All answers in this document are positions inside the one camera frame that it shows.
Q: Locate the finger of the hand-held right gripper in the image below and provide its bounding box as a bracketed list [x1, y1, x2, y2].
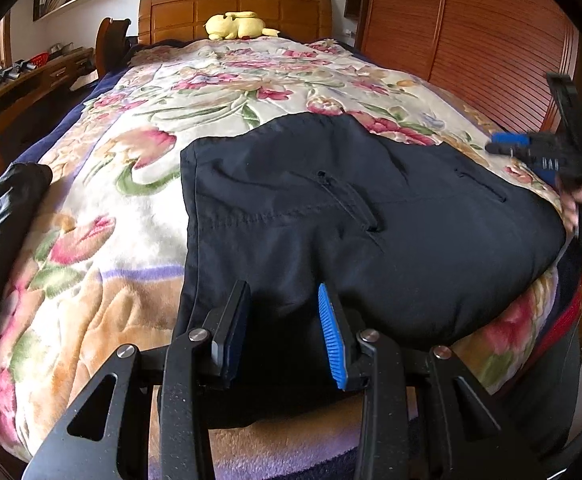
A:
[485, 143, 530, 159]
[491, 131, 532, 147]

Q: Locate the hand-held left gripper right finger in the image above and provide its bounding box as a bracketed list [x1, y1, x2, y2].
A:
[318, 283, 546, 480]

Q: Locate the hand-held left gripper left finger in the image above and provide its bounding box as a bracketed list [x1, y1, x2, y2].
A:
[23, 281, 252, 480]

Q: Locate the black coat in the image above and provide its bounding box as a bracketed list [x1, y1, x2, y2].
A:
[178, 112, 568, 431]

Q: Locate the wooden louvered wardrobe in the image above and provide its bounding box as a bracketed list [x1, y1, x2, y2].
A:
[356, 0, 582, 137]

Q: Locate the floral blanket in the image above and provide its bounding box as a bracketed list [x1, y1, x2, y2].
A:
[0, 36, 578, 480]

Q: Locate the person's dark clothing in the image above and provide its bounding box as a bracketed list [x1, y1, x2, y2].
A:
[493, 240, 582, 473]

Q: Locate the dark cloth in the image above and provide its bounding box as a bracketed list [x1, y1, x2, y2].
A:
[0, 162, 54, 413]

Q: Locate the navy bed sheet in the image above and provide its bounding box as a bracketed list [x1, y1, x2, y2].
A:
[10, 71, 132, 167]

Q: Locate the yellow plush toy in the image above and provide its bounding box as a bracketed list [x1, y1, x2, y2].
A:
[204, 10, 281, 41]

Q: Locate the wooden bed headboard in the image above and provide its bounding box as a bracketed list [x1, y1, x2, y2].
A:
[138, 0, 333, 47]

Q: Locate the wooden chair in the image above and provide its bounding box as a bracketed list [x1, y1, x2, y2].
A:
[94, 17, 132, 79]

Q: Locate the wooden desk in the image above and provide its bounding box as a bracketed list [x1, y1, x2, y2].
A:
[0, 47, 94, 173]

